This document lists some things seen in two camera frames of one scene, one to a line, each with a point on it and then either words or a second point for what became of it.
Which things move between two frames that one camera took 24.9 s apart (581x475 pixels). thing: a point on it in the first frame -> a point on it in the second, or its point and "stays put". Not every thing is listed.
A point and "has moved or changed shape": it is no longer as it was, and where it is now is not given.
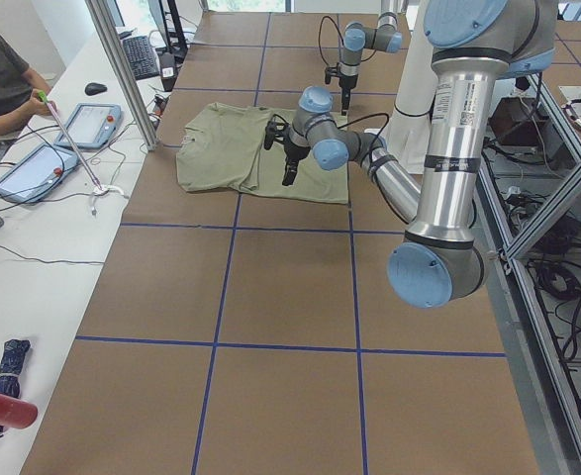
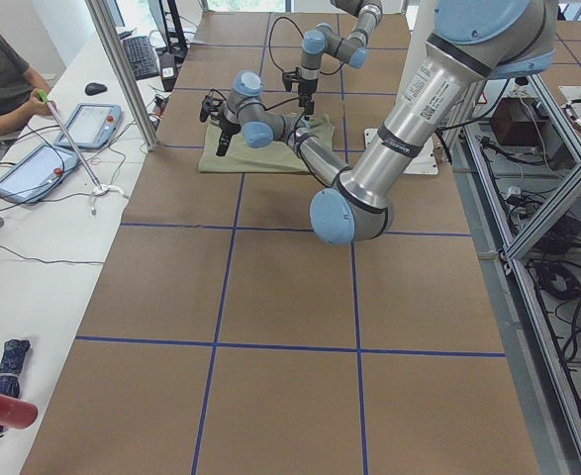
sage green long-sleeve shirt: [224, 149] has moved or changed shape
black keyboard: [141, 57] stays put
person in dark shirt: [7, 93] stays put
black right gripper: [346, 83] -> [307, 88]
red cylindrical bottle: [1, 409] stays put
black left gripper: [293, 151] -> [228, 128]
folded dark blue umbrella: [8, 380] stays put
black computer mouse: [94, 88] stays put
